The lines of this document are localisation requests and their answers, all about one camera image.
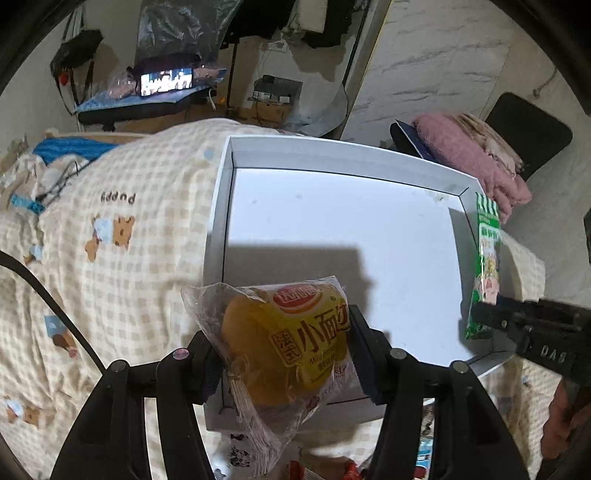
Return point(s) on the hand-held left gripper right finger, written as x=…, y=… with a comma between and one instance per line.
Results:
x=364, y=364

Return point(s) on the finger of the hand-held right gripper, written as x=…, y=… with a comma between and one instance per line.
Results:
x=510, y=301
x=489, y=316

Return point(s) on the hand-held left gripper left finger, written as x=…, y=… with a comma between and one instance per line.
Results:
x=205, y=369

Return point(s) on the green cartoon snack packet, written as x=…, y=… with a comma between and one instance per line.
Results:
x=487, y=249

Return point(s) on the yellow bread packet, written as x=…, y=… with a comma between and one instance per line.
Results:
x=277, y=350

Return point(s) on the small red snack packet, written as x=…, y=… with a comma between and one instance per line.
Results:
x=351, y=471

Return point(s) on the blue snack packet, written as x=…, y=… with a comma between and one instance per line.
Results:
x=425, y=459

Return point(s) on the large red snack packet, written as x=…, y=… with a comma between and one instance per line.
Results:
x=304, y=471

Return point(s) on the white shallow box tray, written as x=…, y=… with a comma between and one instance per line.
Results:
x=341, y=221

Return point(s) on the person's right hand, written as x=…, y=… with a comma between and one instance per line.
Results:
x=570, y=415

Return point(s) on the checked bear-print blanket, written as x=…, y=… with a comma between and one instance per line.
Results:
x=138, y=286

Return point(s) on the pink fluffy blanket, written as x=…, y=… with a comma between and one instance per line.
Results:
x=466, y=147

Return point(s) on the beige patterned cloth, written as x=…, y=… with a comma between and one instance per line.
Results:
x=496, y=141

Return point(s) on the black chair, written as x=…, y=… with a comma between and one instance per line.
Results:
x=535, y=129

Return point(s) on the dark blue cushion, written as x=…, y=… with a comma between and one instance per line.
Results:
x=408, y=141

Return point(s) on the blue cloth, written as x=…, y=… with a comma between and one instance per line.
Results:
x=69, y=148

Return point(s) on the cardboard box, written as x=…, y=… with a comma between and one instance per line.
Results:
x=272, y=113

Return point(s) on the blue lap desk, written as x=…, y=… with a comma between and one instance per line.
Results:
x=134, y=107

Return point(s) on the black electronic device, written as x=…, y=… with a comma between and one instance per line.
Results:
x=277, y=88

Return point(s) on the dark hanging clothes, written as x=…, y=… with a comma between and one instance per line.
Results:
x=323, y=23

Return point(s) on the black hanging bag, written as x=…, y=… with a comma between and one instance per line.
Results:
x=76, y=53

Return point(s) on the grey plastic bag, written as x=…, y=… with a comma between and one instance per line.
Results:
x=184, y=27

